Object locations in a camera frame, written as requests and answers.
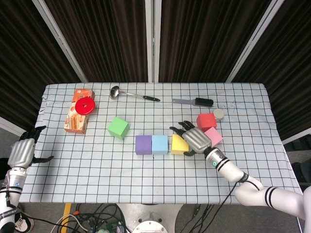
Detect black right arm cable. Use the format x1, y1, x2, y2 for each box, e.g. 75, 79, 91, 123
211, 172, 265, 233

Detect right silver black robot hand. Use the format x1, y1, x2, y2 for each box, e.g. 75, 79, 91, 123
169, 120, 212, 156

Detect purple foam cube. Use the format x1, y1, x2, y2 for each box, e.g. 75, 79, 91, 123
135, 135, 153, 155

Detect red round plastic lid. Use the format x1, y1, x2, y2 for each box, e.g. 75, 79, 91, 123
75, 98, 96, 115

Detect grey velcro arm strap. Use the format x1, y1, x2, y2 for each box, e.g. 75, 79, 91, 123
0, 210, 22, 220

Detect dark pleated curtain panel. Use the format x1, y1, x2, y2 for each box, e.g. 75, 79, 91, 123
0, 0, 82, 132
232, 0, 311, 141
45, 0, 149, 83
159, 0, 272, 83

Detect white black sneaker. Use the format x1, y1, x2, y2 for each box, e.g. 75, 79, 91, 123
14, 210, 35, 233

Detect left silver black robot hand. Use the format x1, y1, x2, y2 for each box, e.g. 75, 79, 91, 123
8, 125, 54, 168

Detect small white jar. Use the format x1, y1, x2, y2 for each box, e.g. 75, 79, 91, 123
213, 108, 225, 121

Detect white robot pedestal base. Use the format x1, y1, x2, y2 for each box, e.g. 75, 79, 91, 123
116, 203, 183, 233

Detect white upright frame post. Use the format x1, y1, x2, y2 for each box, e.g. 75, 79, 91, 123
145, 0, 162, 83

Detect yellow foam cube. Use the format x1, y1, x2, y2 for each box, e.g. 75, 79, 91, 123
171, 134, 190, 155

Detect steel ladle black handle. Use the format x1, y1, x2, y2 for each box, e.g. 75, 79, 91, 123
109, 85, 161, 102

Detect power strip with plugs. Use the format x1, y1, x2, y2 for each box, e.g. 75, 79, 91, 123
92, 221, 127, 233

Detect red foam cube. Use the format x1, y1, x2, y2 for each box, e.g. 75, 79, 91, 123
196, 113, 218, 133

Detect white slanted frame post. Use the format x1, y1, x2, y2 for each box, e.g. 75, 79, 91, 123
225, 0, 285, 83
33, 0, 88, 83

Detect pink foam cube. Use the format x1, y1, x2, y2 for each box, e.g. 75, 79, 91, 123
203, 126, 224, 148

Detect black floor cable bundle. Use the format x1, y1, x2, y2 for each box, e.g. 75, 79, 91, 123
52, 203, 129, 233

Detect white black grid tablecloth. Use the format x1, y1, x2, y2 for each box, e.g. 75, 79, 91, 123
18, 82, 304, 205

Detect light blue foam cube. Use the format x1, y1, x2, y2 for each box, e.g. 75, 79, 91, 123
151, 135, 169, 155

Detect black cable green connector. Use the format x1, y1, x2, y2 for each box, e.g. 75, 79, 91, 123
191, 204, 215, 233

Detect green foam cube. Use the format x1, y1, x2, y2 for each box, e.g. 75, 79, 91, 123
107, 116, 130, 140

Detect white partition base rail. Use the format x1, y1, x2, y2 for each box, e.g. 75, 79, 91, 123
282, 128, 311, 146
0, 116, 32, 142

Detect orange snack box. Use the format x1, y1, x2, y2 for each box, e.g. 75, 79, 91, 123
63, 88, 96, 134

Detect grey brush black bristles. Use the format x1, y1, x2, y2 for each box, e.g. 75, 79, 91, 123
172, 97, 214, 108

